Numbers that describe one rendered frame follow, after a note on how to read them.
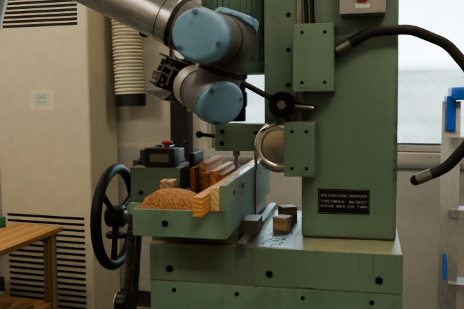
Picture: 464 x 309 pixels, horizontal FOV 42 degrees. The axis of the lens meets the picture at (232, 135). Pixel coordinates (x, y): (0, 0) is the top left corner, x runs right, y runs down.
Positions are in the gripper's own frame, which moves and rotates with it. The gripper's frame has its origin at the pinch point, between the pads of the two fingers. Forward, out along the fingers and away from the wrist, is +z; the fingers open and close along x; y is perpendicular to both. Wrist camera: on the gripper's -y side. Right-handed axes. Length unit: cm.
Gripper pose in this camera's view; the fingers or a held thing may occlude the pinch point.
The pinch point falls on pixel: (169, 68)
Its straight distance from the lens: 150.9
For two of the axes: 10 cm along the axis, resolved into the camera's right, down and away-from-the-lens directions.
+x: -3.6, 9.2, 1.5
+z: -4.2, -3.1, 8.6
